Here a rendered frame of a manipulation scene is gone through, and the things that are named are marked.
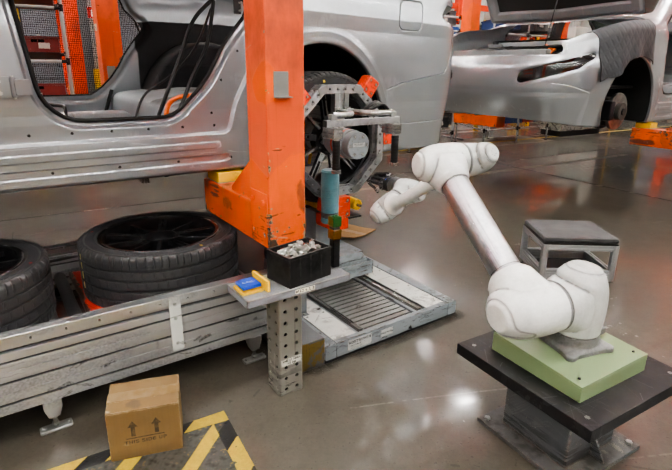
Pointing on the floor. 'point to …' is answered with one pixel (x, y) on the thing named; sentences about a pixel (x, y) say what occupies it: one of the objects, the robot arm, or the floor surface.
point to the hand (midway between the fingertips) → (367, 177)
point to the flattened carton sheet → (355, 231)
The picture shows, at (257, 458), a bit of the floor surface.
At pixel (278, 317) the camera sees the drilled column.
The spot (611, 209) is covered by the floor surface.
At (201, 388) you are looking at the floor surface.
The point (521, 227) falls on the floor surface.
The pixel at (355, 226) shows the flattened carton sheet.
